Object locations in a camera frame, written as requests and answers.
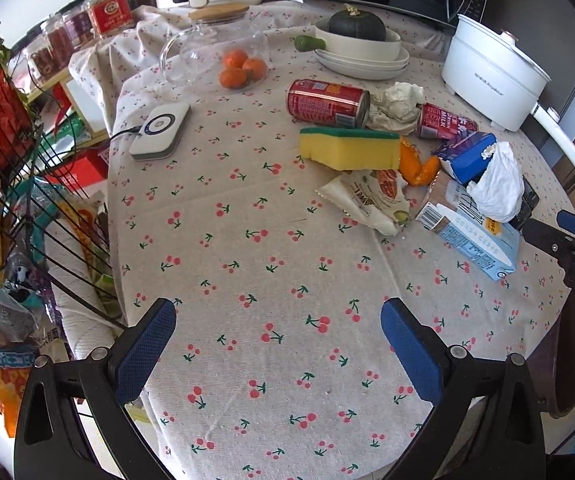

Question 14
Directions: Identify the white bowl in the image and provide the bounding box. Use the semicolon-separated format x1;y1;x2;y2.
315;22;401;61

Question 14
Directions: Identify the red box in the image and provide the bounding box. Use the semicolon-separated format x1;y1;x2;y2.
42;150;110;196

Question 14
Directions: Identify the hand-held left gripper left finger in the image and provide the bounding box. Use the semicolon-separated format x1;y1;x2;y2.
14;297;177;480

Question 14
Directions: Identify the black cable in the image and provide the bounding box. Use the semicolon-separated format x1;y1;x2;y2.
110;126;143;143

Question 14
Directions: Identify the white plate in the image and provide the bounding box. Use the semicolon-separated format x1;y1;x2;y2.
320;60;408;81

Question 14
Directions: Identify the white wooden shelf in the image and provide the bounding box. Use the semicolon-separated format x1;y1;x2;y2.
27;60;113;146

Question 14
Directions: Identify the black wire rack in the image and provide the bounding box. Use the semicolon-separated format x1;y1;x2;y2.
0;25;133;396

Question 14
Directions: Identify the red label glass jar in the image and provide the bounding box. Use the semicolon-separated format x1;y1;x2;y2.
84;0;135;38

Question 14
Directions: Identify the green packet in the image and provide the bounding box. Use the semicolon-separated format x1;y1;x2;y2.
54;115;93;146

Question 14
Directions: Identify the yellow green sponge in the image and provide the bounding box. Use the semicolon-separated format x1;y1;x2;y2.
299;127;402;171

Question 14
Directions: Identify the white snack wrapper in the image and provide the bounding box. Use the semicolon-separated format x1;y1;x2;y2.
316;169;412;237

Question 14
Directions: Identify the light blue carton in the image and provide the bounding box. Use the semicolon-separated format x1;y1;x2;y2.
415;202;521;282

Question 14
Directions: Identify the white electric pot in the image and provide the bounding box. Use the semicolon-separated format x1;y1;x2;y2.
441;13;575;184

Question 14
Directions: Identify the dark green pumpkin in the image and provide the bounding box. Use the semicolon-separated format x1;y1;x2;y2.
328;4;387;42

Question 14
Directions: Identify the crumpled white tissue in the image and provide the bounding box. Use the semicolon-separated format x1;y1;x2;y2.
367;81;425;136

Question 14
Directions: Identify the white wireless charger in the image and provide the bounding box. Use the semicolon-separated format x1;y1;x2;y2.
128;102;191;161

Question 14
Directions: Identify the grey refrigerator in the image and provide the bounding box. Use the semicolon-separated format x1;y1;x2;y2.
532;25;575;161

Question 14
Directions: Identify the orange peel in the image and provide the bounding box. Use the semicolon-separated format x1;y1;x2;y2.
398;136;441;187

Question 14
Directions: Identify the small green fruit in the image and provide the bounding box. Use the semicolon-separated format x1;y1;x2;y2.
294;35;328;52

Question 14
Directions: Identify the stack of white bowls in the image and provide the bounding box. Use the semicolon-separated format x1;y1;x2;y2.
316;46;411;73

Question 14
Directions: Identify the orange blue snack packet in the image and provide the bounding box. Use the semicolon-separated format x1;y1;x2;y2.
0;345;38;436

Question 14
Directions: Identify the cherry print tablecloth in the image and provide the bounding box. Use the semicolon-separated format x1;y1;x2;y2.
68;0;575;480

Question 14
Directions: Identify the white plastic bag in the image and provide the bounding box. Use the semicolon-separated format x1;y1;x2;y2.
466;141;525;224

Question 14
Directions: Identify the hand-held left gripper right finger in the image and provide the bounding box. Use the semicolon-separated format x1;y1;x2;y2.
380;297;551;480

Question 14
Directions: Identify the glass teapot with wooden lid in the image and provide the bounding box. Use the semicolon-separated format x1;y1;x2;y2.
160;4;269;92

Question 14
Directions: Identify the red drink can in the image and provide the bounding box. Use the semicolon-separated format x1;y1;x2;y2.
416;103;479;141
287;79;371;129

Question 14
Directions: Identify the dark blue carton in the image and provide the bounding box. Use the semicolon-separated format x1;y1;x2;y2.
433;132;498;186

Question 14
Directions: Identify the glass jar of dried fruit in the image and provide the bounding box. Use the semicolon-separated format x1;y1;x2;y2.
62;7;95;51
40;14;75;58
24;42;54;79

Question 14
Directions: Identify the black packet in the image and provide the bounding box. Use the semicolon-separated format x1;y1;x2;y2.
509;177;541;232

